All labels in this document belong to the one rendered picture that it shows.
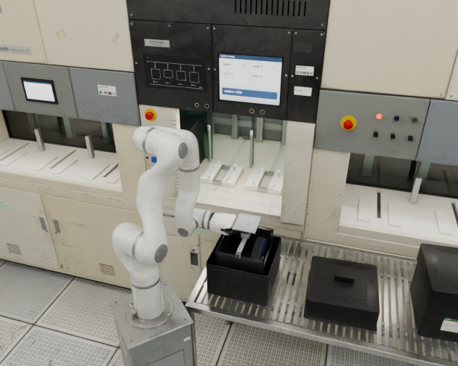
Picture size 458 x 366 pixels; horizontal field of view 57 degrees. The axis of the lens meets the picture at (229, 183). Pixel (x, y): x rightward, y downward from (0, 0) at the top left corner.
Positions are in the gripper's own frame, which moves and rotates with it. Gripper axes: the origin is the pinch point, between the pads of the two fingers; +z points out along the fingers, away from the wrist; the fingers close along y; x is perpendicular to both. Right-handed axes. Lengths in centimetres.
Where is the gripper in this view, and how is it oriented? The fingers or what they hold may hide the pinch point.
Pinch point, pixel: (246, 226)
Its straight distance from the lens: 181.9
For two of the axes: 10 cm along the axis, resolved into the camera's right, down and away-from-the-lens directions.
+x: 0.0, -8.6, -5.1
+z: 9.5, 1.5, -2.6
